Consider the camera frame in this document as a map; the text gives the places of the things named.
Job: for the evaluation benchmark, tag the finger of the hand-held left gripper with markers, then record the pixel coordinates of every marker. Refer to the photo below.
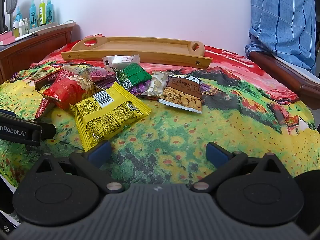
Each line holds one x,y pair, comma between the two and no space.
48,131
6,113

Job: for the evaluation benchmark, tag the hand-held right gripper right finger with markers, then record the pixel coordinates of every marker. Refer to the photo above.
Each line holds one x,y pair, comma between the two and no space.
216,153

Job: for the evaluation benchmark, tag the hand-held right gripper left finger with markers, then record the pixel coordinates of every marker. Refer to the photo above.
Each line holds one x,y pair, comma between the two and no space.
100,153

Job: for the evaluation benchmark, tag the long red stick packet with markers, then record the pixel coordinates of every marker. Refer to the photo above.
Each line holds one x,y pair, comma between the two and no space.
43,107

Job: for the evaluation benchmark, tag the yellow snack packet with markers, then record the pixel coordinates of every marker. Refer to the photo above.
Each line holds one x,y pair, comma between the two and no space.
110,115

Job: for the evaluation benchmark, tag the red pistachio packet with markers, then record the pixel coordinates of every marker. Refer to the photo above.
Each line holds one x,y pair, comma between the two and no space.
67,90

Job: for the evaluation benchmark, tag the red brown bar packet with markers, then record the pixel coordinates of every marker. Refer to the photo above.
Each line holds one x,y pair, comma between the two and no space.
47,78

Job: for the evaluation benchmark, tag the clear red label biscuit packet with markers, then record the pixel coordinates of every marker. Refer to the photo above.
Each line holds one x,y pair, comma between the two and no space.
68,73

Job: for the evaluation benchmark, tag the brown sunflower seed packet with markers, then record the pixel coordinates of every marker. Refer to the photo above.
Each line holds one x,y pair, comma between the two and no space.
182,97

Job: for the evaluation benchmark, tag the pink snack packet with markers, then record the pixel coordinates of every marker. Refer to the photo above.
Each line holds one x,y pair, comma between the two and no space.
100,76

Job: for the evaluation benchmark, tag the green pea packet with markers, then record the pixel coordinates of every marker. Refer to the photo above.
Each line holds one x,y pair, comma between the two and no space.
135,75

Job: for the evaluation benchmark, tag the clear nougat candy packet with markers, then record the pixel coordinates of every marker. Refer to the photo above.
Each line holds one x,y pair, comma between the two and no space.
156,85

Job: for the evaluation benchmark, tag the clear white rice cake packet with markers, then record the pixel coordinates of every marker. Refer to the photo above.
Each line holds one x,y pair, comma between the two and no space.
122,61

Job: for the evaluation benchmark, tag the wooden tray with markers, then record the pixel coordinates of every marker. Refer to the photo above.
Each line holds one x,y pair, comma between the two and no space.
140,45

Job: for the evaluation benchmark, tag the printed blanket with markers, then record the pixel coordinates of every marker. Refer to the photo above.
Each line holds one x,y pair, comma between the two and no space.
225,120

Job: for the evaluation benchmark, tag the brown wooden cabinet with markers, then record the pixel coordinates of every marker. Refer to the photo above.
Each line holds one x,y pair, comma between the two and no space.
30,52

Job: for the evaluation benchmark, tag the pink box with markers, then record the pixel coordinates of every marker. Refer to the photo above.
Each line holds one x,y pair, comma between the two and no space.
6,38

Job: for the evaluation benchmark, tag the small blue bottle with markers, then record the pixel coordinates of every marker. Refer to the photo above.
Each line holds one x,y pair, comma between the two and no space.
18,15

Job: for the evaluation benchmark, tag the teal spray bottle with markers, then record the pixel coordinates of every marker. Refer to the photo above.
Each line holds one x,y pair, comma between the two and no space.
33,15
49,11

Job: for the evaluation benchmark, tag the yellow-green spray bottle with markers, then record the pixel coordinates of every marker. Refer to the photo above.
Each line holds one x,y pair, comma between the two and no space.
41,12

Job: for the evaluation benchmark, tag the blue plaid cloth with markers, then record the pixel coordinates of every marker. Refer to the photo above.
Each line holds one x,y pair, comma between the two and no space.
275,17

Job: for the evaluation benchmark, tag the dark wooden bed frame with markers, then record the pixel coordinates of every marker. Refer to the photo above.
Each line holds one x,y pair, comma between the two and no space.
280,72

